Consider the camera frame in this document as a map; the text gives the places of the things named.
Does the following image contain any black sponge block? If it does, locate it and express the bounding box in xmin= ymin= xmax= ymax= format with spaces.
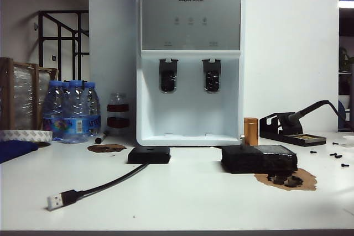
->
xmin=221 ymin=144 xmax=299 ymax=175

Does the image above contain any black USB hub box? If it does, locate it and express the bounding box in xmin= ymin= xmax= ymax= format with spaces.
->
xmin=127 ymin=146 xmax=171 ymax=165

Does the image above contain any yellow cleaning sponge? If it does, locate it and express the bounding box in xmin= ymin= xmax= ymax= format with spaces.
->
xmin=287 ymin=134 xmax=324 ymax=140

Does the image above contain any white water dispenser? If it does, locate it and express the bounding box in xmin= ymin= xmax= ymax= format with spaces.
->
xmin=135 ymin=0 xmax=246 ymax=148

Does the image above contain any black dispenser tap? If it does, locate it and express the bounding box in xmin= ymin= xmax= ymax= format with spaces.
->
xmin=158 ymin=58 xmax=179 ymax=94
xmin=201 ymin=58 xmax=222 ymax=94

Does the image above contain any clear jar with red bands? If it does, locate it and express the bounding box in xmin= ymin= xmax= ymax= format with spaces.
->
xmin=106 ymin=92 xmax=131 ymax=137

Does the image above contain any copper coloured metal cylinder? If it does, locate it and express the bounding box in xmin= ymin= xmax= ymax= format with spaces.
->
xmin=243 ymin=117 xmax=259 ymax=146

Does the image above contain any brown paper scrap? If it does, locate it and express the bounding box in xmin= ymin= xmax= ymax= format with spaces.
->
xmin=253 ymin=168 xmax=318 ymax=192
xmin=87 ymin=143 xmax=127 ymax=154

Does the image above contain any black marker pen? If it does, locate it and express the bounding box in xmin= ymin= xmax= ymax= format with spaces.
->
xmin=95 ymin=130 xmax=110 ymax=145

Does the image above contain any black soldering iron stand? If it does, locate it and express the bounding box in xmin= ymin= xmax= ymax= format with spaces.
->
xmin=259 ymin=112 xmax=327 ymax=148

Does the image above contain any black stair railing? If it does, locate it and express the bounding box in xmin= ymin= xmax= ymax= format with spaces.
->
xmin=38 ymin=10 xmax=90 ymax=82

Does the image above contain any white tape roll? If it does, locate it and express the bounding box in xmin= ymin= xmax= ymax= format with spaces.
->
xmin=0 ymin=129 xmax=53 ymax=143

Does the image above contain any dark blue cloth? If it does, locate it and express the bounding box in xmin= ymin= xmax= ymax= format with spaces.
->
xmin=0 ymin=139 xmax=39 ymax=164

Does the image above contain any black soldering iron handle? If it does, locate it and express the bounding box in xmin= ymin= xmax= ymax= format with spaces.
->
xmin=284 ymin=110 xmax=305 ymax=126

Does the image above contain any black USB hub cable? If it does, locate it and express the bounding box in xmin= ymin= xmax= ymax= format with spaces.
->
xmin=46 ymin=162 xmax=150 ymax=211

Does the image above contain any black soldering iron cable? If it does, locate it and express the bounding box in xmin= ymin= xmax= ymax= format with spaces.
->
xmin=300 ymin=99 xmax=354 ymax=130

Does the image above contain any wooden frame with plastic wrap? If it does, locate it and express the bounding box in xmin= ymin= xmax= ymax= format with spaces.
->
xmin=0 ymin=57 xmax=59 ymax=132

